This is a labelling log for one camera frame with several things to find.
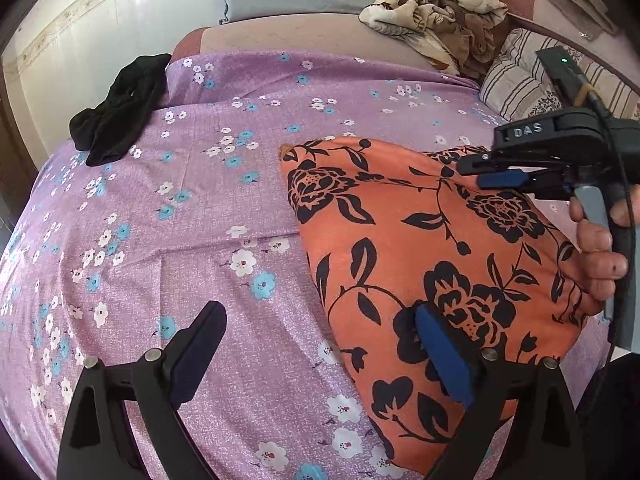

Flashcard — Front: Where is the black cloth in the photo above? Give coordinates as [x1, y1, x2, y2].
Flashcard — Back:
[69, 53, 173, 167]

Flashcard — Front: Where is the brown cloth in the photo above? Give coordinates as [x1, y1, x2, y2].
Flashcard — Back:
[531, 0, 627, 42]

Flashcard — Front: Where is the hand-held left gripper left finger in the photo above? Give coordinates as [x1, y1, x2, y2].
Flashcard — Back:
[56, 300, 228, 480]

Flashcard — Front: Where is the beige patterned blanket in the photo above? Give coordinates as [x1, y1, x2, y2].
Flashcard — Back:
[359, 0, 511, 79]

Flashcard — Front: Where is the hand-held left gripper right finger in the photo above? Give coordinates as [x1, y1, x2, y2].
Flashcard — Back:
[412, 302, 586, 480]

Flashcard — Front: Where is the striped pillow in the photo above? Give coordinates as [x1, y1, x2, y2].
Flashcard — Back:
[479, 27, 640, 124]

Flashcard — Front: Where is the person's right hand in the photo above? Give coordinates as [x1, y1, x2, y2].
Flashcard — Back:
[569, 194, 640, 307]

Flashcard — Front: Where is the pink mattress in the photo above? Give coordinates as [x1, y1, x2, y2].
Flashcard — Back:
[171, 11, 482, 92]

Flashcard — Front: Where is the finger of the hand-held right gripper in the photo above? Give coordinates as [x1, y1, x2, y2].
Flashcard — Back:
[475, 171, 573, 202]
[457, 151, 568, 177]

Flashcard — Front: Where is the orange black floral garment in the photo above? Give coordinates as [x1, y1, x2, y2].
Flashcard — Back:
[279, 135, 604, 477]

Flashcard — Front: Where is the purple floral bedsheet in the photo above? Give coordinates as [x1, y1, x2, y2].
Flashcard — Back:
[0, 50, 640, 480]

